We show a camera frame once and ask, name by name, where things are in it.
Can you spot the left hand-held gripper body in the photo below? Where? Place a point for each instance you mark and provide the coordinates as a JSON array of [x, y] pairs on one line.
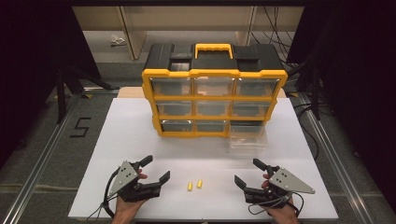
[[126, 175]]

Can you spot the yellow foam earplug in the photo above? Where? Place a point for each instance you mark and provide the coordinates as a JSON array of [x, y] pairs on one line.
[[189, 186], [200, 184]]

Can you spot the black tripod stand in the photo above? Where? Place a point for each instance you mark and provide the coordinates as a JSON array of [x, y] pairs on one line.
[[61, 93], [315, 93]]

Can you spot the set of closed clear bins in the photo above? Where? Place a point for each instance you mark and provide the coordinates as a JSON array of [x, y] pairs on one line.
[[171, 87]]

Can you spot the wooden board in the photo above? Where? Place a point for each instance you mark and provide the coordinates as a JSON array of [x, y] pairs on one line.
[[130, 92]]

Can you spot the yellow black organizer cabinet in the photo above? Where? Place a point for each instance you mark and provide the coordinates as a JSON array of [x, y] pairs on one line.
[[211, 73]]

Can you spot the pulled-out clear plastic drawer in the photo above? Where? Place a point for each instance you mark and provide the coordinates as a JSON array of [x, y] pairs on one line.
[[249, 140]]

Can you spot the aluminium floor rail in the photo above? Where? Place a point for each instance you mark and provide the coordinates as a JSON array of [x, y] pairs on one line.
[[339, 168], [40, 165]]

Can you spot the beige wooden shelf unit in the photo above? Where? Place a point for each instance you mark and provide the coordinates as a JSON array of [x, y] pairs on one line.
[[134, 34]]

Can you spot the person's left hand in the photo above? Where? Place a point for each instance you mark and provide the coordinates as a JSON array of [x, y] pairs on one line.
[[126, 211]]

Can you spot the person's right hand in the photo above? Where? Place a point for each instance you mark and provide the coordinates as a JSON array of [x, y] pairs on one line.
[[281, 215]]

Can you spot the white crumpled cloth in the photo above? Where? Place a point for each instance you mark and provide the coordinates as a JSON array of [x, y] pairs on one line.
[[117, 40]]

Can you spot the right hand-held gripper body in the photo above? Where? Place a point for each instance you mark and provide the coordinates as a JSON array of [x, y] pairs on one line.
[[288, 182]]

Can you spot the dark curtain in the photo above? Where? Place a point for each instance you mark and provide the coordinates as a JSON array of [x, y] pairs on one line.
[[358, 77], [31, 62]]

